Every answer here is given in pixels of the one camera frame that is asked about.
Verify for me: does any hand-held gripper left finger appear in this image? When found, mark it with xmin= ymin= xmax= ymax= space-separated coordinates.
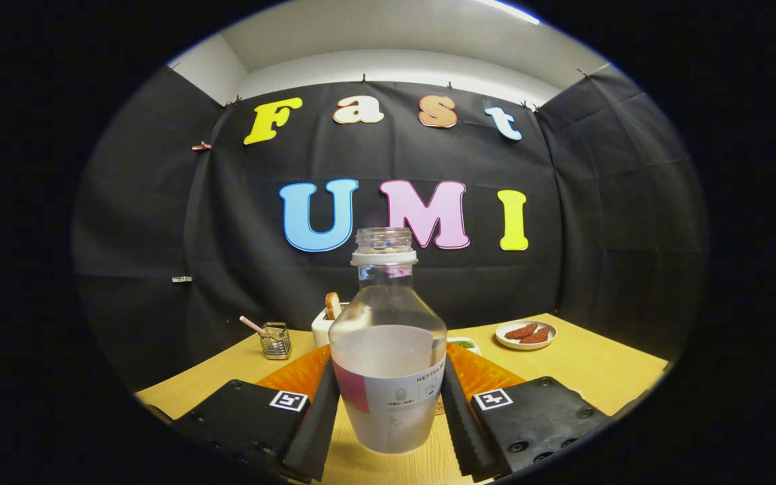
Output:
xmin=171 ymin=345 xmax=342 ymax=483

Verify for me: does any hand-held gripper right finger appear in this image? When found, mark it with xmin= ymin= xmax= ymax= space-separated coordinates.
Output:
xmin=441 ymin=342 xmax=611 ymax=483

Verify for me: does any clear juice bottle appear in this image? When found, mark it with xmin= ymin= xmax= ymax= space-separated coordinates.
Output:
xmin=328 ymin=227 xmax=448 ymax=455

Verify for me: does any white toaster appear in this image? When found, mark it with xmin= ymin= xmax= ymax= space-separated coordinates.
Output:
xmin=311 ymin=306 xmax=352 ymax=348

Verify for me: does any white round plate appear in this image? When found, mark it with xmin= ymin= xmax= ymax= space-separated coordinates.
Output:
xmin=494 ymin=319 xmax=558 ymax=351

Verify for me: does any wooden table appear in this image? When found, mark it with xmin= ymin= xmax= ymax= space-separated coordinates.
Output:
xmin=135 ymin=313 xmax=670 ymax=485

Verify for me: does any black backdrop cloth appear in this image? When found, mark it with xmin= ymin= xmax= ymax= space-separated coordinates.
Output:
xmin=71 ymin=64 xmax=709 ymax=395

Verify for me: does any ceiling light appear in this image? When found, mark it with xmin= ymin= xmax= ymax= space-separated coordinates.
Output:
xmin=476 ymin=0 xmax=541 ymax=25

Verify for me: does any wire mesh holder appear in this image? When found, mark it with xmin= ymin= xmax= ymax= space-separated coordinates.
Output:
xmin=259 ymin=322 xmax=292 ymax=360

